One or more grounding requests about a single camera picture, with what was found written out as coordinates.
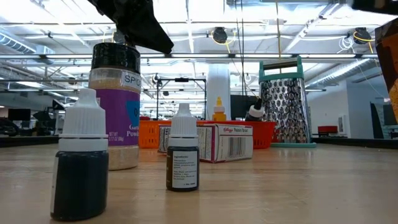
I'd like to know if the black hanging cable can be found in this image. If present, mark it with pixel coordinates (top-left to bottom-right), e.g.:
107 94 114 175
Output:
234 0 246 97

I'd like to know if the black background machine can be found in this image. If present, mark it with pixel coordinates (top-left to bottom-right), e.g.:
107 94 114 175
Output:
32 99 66 137

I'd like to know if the yellow squeeze bottle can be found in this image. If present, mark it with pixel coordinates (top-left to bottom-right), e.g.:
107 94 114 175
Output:
212 96 228 122

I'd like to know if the purple Raisin Bran box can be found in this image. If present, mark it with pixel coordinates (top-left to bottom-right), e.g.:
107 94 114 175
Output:
157 123 254 164

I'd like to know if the black metal frame rig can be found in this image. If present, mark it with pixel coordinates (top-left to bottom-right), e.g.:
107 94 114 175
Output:
154 77 208 121

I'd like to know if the dark dropper bottle white cap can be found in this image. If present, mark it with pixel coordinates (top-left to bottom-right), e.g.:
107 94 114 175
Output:
50 88 109 222

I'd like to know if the red plastic basket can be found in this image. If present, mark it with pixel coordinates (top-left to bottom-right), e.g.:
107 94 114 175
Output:
198 120 277 150

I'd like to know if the red storage bin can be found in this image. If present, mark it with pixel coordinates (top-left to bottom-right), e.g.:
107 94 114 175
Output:
317 125 339 135

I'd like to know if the dropper bottle with ingredients label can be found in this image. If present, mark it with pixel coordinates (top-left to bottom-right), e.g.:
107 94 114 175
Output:
165 102 200 192

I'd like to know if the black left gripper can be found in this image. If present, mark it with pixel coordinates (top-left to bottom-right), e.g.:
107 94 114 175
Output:
86 0 175 55

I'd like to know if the black monitor screen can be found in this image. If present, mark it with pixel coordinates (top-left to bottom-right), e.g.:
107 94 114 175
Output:
229 95 261 121

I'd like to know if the black Chefmaster food colour bottle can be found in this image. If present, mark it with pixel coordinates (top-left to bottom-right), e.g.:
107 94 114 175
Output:
244 98 265 122

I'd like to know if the metal box grater teal handle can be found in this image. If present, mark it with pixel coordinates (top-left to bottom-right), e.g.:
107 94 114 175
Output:
258 55 317 149

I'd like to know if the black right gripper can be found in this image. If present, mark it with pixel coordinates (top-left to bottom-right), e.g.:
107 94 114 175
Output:
351 0 398 16

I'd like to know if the yellow hanging cable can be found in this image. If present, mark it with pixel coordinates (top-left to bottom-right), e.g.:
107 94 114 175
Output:
275 0 282 62

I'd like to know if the garlic powder jar purple label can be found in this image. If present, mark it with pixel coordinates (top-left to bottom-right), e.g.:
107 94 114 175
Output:
88 42 142 171

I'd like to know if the black background monitor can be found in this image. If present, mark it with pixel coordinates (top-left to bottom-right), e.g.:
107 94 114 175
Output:
7 108 32 122

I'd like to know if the orange plastic basket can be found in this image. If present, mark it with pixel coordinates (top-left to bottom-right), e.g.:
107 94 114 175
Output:
139 120 206 149

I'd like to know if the white building column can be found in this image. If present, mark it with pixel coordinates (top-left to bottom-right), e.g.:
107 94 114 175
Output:
206 63 231 121

